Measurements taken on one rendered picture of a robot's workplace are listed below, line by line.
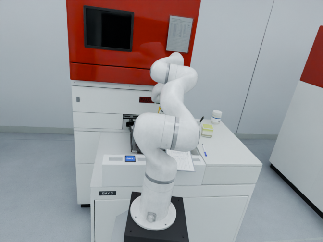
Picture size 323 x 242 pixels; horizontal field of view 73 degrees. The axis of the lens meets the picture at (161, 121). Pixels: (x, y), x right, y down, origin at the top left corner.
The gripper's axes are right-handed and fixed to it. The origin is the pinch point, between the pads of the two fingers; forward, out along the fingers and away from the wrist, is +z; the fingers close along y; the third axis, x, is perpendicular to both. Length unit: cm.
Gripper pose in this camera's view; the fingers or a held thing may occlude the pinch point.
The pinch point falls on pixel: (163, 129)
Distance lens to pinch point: 160.2
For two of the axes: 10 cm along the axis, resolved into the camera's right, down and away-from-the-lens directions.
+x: 4.5, -3.1, 8.4
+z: -1.2, 9.1, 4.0
